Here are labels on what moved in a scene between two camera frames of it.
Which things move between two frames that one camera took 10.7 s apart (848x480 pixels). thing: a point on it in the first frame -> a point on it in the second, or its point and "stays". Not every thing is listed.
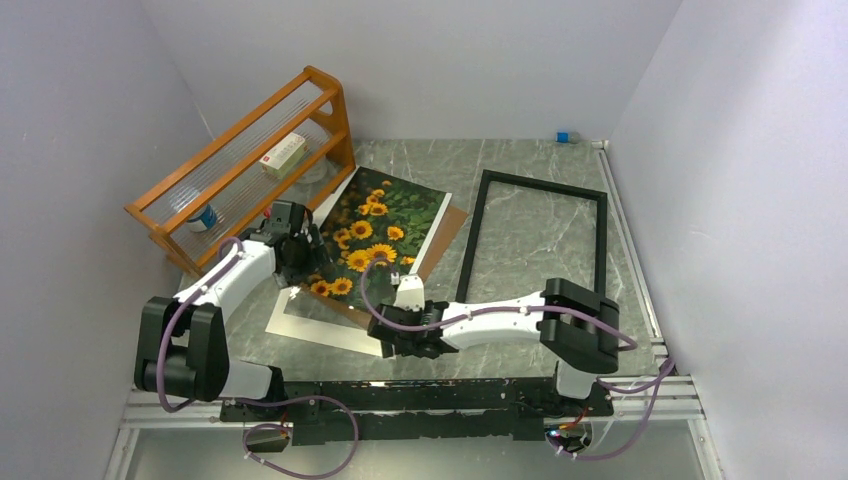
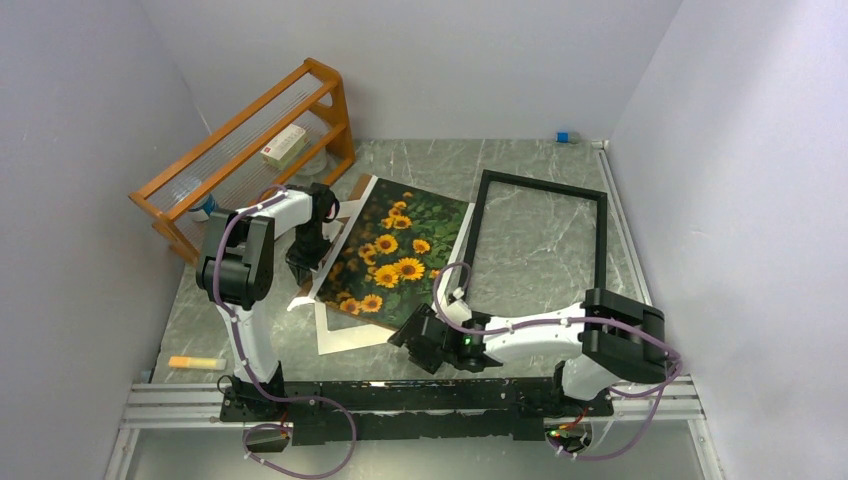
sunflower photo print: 377,215 stays
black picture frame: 493,176 stays
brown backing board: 449,230 -> 360,187
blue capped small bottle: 567,137 stays
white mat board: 362,340 -> 328,340
